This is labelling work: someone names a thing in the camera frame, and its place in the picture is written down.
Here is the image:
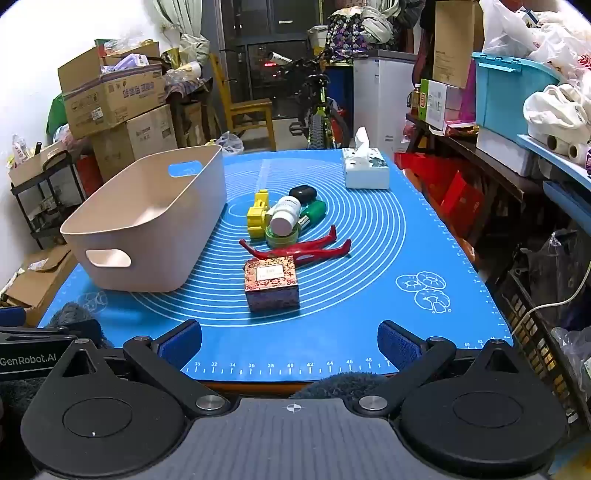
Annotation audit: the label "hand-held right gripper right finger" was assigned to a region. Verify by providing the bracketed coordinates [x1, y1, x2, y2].
[358, 320, 532, 418]

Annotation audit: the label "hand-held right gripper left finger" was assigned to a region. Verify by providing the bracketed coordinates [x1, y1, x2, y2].
[48, 319, 230, 420]

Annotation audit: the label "red plastic toy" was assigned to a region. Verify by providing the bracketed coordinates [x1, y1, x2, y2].
[239, 225, 352, 266]

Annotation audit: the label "beige plastic basket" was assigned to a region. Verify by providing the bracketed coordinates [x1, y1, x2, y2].
[60, 144, 228, 293]

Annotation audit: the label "yellow plastic toy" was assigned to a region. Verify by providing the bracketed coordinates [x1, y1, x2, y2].
[246, 189, 273, 241]

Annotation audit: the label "white pill bottle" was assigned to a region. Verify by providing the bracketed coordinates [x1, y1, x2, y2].
[269, 195, 303, 235]

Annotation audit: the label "torn cardboard box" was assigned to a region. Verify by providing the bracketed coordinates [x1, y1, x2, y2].
[0, 244, 79, 326]

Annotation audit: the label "blue silicone mat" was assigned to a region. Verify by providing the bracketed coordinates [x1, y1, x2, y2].
[38, 148, 514, 383]

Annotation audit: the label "patterned square box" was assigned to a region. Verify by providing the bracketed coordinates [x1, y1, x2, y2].
[244, 256, 300, 311]

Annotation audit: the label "black plastic crate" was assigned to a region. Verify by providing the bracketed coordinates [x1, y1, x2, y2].
[499, 270, 583, 425]

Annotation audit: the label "black metal shelf rack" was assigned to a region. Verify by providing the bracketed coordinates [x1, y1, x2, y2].
[10, 150, 86, 250]

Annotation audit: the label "green tape roll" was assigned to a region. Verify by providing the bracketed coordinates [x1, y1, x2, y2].
[265, 225, 298, 247]

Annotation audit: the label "cardboard box on rack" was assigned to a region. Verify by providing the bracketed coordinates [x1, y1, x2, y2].
[8, 141, 70, 188]

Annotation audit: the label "red and black box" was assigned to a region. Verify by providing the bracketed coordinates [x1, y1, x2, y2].
[76, 154, 102, 197]

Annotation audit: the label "green bottle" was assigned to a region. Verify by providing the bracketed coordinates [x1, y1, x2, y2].
[295, 200, 327, 229]

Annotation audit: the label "red shopping bags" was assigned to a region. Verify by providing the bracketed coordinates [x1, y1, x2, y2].
[394, 152, 485, 227]

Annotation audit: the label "white tissue box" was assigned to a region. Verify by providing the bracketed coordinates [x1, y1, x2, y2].
[342, 127, 391, 190]

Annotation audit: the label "dark wooden side table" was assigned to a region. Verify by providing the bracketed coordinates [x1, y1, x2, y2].
[406, 113, 546, 287]

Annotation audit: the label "large taped cardboard box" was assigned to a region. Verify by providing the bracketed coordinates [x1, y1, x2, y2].
[90, 104, 178, 183]

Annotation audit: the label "clear plastic bag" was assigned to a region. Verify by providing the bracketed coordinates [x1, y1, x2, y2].
[216, 131, 245, 155]

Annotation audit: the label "white foam box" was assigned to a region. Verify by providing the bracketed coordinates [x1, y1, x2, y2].
[475, 127, 541, 178]

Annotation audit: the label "green and black bicycle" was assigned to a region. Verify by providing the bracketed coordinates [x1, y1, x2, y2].
[265, 51, 352, 151]

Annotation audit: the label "open cardboard box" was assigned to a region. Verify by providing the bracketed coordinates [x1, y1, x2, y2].
[58, 41, 167, 139]

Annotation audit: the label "green and white carton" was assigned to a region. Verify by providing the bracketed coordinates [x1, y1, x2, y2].
[420, 78, 476, 130]

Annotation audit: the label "yellow wooden chair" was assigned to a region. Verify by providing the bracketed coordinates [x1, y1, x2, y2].
[209, 53, 277, 152]

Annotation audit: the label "white freezer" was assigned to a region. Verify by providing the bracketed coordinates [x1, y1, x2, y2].
[353, 50, 416, 153]

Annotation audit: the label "paper rolls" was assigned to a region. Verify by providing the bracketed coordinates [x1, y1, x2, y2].
[538, 134, 589, 162]

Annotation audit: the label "blue storage bin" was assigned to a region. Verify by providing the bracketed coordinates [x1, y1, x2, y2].
[471, 52, 575, 148]

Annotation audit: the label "white cloth bundle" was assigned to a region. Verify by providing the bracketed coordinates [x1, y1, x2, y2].
[523, 83, 591, 144]

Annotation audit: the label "tall cardboard box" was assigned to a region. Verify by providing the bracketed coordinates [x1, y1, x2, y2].
[431, 0, 483, 88]

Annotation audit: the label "floral cloth bag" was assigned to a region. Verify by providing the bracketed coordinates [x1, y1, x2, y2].
[325, 11, 370, 63]

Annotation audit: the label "grey clothes pile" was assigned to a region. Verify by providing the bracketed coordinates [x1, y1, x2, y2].
[360, 4, 402, 49]

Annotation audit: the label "pale curtain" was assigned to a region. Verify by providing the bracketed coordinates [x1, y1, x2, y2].
[148, 0, 211, 65]

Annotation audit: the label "white plastic bags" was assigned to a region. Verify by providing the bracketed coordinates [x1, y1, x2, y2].
[480, 0, 591, 70]

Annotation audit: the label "white cable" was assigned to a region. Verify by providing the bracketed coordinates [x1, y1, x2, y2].
[522, 249, 591, 319]

